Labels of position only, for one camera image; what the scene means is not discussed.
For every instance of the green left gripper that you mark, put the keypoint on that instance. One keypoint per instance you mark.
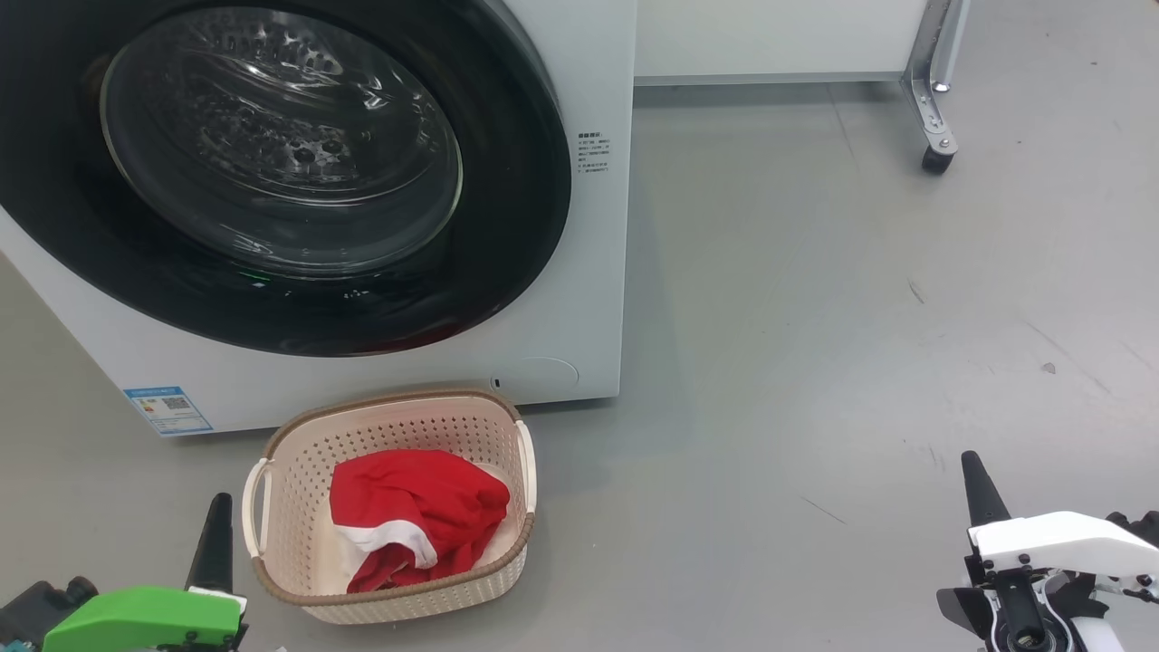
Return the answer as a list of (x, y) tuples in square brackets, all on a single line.
[(136, 616)]

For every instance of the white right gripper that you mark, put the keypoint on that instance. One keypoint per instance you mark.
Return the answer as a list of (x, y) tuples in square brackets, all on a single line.
[(1059, 543)]

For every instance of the red garment with white trim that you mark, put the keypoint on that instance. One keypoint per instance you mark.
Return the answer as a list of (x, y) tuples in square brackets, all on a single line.
[(407, 493)]

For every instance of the black round glass washer door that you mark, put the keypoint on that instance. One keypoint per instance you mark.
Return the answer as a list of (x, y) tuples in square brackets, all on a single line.
[(507, 226)]

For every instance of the cream perforated laundry basket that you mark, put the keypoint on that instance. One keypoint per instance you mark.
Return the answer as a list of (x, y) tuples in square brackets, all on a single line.
[(290, 480)]

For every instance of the white front-load washing machine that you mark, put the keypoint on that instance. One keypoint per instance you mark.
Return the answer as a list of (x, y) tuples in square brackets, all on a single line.
[(589, 290)]

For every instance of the black caster wheel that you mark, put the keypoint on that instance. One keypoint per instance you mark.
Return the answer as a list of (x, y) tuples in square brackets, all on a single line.
[(938, 161)]

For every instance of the white partition panel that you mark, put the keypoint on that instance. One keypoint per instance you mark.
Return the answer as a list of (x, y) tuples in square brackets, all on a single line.
[(779, 36)]

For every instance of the small printed text label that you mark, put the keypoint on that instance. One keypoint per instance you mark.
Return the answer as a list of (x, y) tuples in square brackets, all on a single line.
[(595, 152)]

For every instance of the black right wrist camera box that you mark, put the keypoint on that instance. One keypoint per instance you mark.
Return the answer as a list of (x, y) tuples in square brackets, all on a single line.
[(1143, 527)]

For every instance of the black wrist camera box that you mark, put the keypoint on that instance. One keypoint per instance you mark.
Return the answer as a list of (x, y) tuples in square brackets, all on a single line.
[(1143, 527), (41, 607)]

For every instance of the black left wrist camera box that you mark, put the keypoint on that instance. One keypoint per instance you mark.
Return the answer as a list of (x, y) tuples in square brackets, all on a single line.
[(41, 607)]

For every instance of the metal caster bracket leg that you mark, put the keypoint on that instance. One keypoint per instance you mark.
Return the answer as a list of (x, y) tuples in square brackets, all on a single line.
[(933, 81)]

